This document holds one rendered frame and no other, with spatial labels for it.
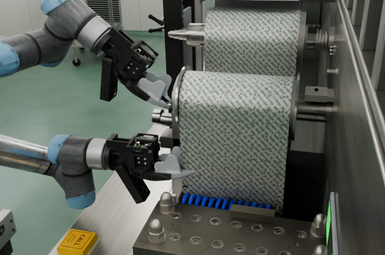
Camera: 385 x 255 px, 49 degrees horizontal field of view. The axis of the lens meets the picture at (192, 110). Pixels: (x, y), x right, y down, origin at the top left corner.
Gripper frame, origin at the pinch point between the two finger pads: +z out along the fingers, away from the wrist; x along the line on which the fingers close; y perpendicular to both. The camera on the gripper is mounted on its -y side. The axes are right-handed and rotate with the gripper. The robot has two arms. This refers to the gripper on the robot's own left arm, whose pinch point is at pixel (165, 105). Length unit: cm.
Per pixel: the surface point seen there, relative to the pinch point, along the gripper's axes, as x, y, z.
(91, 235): -12.4, -34.3, 7.3
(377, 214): -56, 37, 17
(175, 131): 2.5, -5.2, 6.1
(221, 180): -4.9, -2.5, 20.8
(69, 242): -15.9, -36.9, 4.2
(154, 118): 3.0, -6.5, 0.4
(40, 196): 112, -178, -21
